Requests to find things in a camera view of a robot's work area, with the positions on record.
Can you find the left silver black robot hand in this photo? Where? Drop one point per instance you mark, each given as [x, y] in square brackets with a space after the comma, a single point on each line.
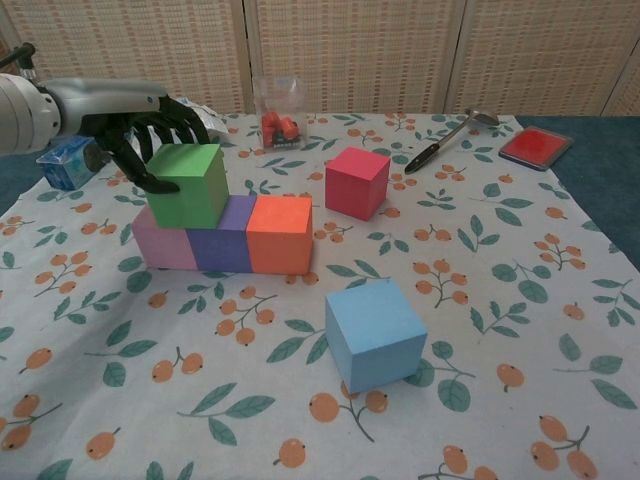
[107, 97]

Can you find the green foam cube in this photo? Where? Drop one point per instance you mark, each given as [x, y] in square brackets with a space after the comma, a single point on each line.
[187, 192]

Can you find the pink foam cube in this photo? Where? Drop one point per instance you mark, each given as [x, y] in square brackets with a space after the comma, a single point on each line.
[162, 247]

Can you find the orange foam cube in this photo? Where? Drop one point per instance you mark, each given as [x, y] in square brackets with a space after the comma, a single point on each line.
[277, 240]

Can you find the red foam cube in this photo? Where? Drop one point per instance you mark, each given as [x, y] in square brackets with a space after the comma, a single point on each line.
[355, 182]

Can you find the blue cookie package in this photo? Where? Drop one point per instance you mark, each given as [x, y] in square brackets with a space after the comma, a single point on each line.
[67, 160]

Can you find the silver crumpled snack bag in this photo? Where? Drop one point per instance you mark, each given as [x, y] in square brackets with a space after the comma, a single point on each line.
[212, 122]

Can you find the clear box with red pieces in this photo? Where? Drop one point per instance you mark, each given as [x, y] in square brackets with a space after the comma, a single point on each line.
[280, 127]

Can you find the purple foam cube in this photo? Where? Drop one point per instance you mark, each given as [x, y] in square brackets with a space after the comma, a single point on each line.
[220, 247]

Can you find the bamboo folding screen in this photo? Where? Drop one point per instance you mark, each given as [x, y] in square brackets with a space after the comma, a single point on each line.
[350, 50]

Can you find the light blue foam cube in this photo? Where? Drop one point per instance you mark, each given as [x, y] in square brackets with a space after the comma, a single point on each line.
[370, 335]

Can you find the red ink pad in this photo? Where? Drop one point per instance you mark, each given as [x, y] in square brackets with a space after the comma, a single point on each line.
[535, 147]

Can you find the dark blue table cover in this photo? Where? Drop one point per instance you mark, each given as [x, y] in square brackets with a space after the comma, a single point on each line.
[600, 160]

